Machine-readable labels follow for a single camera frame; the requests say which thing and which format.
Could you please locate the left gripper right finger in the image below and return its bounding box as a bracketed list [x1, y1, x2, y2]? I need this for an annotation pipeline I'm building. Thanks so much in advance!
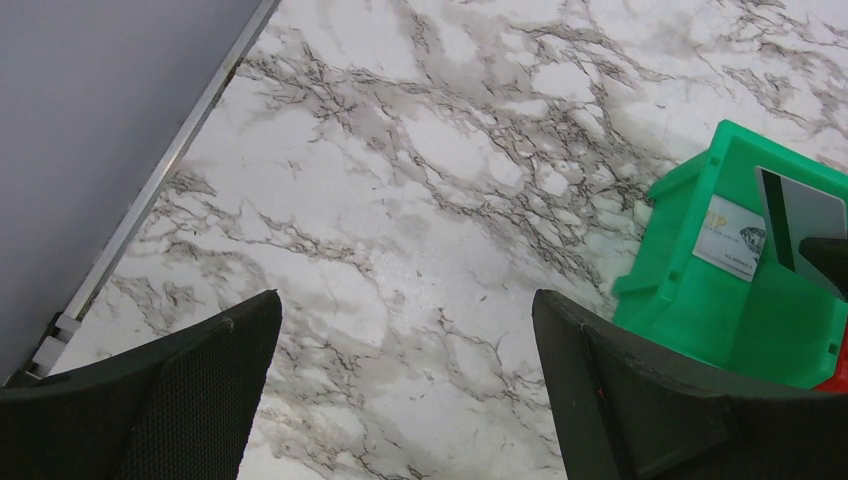
[532, 290, 847, 479]

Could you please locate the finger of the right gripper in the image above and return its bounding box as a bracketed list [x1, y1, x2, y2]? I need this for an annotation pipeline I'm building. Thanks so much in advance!
[799, 237, 847, 299]

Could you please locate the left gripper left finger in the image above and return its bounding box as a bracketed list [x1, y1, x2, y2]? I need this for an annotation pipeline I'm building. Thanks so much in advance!
[1, 290, 283, 479]

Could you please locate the red plastic bin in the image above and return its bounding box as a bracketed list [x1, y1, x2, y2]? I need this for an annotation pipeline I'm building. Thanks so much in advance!
[815, 330, 848, 393]

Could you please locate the green plastic bin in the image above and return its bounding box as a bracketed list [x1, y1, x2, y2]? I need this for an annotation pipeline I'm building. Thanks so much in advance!
[613, 120, 847, 389]

